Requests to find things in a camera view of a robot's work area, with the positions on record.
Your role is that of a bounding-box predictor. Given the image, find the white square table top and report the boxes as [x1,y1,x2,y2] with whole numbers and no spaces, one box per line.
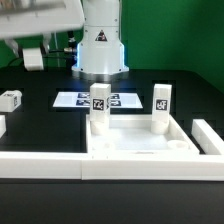
[86,115,199,156]

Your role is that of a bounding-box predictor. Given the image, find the white L-shaped obstacle fence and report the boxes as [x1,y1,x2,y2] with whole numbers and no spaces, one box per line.
[0,120,224,181]

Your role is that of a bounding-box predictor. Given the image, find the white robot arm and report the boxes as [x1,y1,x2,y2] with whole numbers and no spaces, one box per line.
[0,0,129,81]

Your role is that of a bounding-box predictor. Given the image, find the white sheet with tags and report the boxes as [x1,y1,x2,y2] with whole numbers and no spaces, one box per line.
[53,92,142,109]

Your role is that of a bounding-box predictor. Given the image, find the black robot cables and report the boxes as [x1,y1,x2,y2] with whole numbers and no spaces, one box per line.
[7,30,78,68]

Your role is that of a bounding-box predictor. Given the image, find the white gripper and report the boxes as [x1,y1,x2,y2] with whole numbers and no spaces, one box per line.
[0,0,84,57]

